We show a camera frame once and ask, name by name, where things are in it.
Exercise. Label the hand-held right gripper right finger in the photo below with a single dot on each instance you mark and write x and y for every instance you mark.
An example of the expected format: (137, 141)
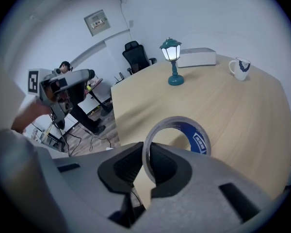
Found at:
(169, 171)

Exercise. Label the blue tape roll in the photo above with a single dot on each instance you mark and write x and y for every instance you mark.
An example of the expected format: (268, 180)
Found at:
(198, 139)

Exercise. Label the black office chair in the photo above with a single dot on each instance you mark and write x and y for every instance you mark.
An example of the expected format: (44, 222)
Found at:
(135, 56)

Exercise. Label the person's grey shirt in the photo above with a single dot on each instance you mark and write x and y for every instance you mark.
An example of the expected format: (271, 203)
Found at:
(19, 183)

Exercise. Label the grey wall electrical panel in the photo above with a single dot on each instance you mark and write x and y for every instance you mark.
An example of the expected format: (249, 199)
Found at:
(97, 22)

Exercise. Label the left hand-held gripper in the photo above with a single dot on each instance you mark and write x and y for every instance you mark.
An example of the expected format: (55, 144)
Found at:
(52, 88)

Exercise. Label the black router with antennas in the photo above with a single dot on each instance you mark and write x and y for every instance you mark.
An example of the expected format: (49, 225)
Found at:
(118, 79)

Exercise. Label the teal lantern lamp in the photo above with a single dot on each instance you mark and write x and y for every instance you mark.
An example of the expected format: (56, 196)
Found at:
(174, 78)

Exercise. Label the grey wall conduit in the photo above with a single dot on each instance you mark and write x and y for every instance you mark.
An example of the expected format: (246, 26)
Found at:
(116, 34)

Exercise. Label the person's left forearm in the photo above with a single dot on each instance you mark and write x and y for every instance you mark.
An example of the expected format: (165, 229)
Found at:
(30, 116)

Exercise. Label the white mug with dark print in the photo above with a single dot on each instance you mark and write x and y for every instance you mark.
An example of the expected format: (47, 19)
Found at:
(241, 69)

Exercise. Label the white flat box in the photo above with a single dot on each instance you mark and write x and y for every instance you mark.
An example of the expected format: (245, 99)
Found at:
(196, 57)

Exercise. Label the round black pedestal table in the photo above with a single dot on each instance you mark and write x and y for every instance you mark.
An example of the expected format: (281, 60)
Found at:
(106, 109)

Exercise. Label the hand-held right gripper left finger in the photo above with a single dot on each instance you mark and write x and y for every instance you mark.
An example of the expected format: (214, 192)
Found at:
(121, 169)

